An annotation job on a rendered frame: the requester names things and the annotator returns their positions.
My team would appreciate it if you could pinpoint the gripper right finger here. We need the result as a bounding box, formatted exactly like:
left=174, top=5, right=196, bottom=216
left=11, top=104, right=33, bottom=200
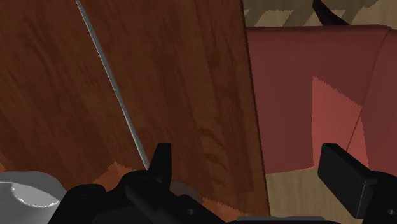
left=317, top=143, right=397, bottom=224

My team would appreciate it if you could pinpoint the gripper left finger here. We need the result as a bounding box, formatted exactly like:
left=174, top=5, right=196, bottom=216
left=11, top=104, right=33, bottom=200
left=48, top=143, right=227, bottom=224

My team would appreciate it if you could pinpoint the red sofa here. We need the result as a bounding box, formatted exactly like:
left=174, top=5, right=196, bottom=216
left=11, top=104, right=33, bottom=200
left=246, top=24, right=397, bottom=174

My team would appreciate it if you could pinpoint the grey cup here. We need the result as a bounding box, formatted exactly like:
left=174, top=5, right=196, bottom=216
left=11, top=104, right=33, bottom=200
left=0, top=171, right=67, bottom=224

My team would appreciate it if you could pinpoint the thin grey metal utensil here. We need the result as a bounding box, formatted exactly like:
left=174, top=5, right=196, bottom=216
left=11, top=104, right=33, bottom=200
left=75, top=0, right=203, bottom=204

